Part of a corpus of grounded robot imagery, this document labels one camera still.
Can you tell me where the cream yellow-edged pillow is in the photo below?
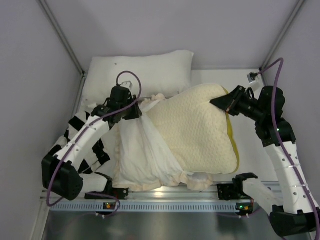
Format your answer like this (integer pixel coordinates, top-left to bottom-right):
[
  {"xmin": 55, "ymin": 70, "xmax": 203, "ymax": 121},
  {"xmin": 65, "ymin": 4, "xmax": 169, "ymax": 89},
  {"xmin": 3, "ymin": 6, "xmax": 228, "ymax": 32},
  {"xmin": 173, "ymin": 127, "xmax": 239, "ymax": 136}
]
[{"xmin": 146, "ymin": 83, "xmax": 240, "ymax": 175}]

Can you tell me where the grey plush cream-frilled pillowcase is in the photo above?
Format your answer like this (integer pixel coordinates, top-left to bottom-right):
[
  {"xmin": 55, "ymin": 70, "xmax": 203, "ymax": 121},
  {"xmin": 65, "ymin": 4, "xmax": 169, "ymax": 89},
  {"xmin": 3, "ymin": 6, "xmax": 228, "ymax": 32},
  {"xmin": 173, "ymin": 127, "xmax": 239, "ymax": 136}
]
[{"xmin": 113, "ymin": 93, "xmax": 213, "ymax": 192}]

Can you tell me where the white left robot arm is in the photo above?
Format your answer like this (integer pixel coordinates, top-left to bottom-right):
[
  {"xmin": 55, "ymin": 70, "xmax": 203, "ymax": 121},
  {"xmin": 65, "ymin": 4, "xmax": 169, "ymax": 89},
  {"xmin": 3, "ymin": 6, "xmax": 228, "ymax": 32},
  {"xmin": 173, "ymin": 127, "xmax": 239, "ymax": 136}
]
[{"xmin": 41, "ymin": 81, "xmax": 142, "ymax": 201}]

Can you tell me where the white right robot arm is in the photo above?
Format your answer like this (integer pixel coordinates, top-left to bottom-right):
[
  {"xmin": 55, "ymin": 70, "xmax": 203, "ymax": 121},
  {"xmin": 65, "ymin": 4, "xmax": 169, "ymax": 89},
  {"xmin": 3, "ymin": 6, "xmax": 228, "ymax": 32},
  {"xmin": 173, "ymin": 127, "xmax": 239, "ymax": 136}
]
[{"xmin": 210, "ymin": 85, "xmax": 320, "ymax": 240}]

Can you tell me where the white plain pillow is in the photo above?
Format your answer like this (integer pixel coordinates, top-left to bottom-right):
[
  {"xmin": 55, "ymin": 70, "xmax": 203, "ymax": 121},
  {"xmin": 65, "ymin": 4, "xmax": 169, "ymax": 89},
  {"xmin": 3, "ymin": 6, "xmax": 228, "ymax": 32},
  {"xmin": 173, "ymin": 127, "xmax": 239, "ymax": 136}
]
[{"xmin": 82, "ymin": 50, "xmax": 194, "ymax": 106}]

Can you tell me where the black white striped cloth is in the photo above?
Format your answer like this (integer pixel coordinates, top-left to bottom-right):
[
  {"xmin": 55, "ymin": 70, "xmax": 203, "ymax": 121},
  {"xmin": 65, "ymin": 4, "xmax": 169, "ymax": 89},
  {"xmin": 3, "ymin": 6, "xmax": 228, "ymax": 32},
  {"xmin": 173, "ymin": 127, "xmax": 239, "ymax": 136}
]
[{"xmin": 48, "ymin": 109, "xmax": 112, "ymax": 175}]

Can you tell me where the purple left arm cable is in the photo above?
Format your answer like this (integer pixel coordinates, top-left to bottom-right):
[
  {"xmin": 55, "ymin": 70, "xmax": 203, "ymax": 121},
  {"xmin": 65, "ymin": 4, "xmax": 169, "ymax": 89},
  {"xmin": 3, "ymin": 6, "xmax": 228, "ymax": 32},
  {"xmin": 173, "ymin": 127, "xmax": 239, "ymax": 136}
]
[{"xmin": 46, "ymin": 71, "xmax": 143, "ymax": 213}]

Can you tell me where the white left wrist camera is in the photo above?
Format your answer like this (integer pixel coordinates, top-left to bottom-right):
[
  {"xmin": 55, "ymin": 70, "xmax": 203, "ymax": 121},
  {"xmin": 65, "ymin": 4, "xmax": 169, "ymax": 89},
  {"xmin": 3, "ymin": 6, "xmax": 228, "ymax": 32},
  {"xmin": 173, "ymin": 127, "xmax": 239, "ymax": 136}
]
[{"xmin": 117, "ymin": 81, "xmax": 134, "ymax": 91}]

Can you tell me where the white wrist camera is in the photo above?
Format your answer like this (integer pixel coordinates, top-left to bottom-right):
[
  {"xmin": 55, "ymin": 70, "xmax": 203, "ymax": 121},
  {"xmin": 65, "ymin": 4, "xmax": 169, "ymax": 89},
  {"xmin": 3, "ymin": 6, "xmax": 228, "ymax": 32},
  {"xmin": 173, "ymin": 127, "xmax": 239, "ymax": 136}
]
[
  {"xmin": 247, "ymin": 72, "xmax": 264, "ymax": 91},
  {"xmin": 117, "ymin": 81, "xmax": 134, "ymax": 91}
]

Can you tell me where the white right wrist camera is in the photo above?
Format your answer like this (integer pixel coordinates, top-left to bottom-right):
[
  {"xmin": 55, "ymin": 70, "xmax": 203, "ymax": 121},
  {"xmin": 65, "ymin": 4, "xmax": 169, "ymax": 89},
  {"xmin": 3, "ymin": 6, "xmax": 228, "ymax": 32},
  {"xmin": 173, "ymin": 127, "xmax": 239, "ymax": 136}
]
[{"xmin": 247, "ymin": 72, "xmax": 264, "ymax": 91}]

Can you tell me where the right corner aluminium post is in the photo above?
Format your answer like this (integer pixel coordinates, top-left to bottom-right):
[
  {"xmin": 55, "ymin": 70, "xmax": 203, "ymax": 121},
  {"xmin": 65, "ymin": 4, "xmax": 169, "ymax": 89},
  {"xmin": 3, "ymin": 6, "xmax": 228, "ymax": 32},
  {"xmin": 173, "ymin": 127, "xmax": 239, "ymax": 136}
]
[{"xmin": 259, "ymin": 0, "xmax": 307, "ymax": 70}]

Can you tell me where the corner aluminium post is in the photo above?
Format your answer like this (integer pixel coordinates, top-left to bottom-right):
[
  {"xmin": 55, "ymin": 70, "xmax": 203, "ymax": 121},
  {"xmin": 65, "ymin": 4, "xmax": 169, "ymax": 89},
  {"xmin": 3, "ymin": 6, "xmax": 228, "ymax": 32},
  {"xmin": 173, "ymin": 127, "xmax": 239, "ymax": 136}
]
[
  {"xmin": 259, "ymin": 0, "xmax": 307, "ymax": 70},
  {"xmin": 37, "ymin": 0, "xmax": 87, "ymax": 76}
]

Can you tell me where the left corner aluminium post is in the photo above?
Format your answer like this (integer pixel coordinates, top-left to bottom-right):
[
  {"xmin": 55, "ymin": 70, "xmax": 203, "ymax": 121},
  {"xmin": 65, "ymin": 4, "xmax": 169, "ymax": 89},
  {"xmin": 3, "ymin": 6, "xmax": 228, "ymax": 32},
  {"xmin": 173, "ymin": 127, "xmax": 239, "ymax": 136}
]
[{"xmin": 37, "ymin": 0, "xmax": 87, "ymax": 76}]

